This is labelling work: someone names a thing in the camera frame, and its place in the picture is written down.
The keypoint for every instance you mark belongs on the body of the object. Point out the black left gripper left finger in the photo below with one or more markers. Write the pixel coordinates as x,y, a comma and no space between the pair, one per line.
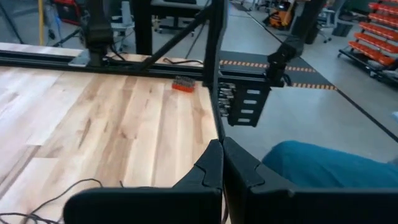
140,207

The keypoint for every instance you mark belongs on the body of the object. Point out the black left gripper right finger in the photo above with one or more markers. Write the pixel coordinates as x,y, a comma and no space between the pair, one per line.
311,208

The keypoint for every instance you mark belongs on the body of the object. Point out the person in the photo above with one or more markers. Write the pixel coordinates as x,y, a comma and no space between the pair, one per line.
326,168

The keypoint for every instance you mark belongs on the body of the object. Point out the red screwdriver bit set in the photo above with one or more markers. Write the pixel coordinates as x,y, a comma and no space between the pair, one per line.
183,84

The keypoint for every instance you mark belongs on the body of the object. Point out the black orange-striped floor mat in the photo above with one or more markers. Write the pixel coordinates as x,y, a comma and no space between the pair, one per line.
298,76

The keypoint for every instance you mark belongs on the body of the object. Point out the orange bin shelf rack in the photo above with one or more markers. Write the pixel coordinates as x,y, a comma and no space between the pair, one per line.
373,46

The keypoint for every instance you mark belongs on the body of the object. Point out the black waste bin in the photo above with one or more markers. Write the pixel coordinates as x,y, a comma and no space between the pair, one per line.
342,28

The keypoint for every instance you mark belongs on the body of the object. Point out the grey office chair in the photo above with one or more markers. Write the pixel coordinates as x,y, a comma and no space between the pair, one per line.
328,18

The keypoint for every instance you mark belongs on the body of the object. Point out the orange tool bag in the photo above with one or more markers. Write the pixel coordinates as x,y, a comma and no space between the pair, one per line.
280,17

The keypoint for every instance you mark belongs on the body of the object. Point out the red tool box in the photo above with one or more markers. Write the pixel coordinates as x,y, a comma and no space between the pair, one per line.
66,11

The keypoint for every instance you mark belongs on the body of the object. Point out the black aluminium table frame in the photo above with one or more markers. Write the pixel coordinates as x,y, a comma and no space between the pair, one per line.
214,46

